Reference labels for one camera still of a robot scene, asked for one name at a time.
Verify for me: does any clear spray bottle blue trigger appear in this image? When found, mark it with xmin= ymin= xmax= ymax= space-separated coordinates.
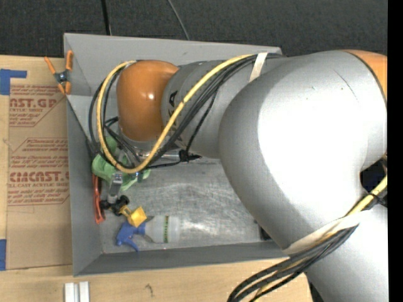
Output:
xmin=115 ymin=214 xmax=263 ymax=253

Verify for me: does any green cloth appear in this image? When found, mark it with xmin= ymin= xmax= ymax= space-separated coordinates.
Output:
xmin=91 ymin=135 xmax=152 ymax=192

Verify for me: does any grey metal bin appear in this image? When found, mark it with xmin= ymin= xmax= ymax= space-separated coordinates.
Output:
xmin=62 ymin=32 xmax=292 ymax=278

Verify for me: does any pale grey metal gripper finger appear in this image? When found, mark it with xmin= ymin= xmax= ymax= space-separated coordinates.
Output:
xmin=107 ymin=172 xmax=124 ymax=203

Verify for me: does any brown cardboard board red print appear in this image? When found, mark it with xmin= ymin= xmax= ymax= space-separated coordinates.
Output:
xmin=0 ymin=54 xmax=75 ymax=271

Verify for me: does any black and yellow small tool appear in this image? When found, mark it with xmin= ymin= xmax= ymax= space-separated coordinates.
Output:
xmin=99 ymin=194 xmax=148 ymax=228

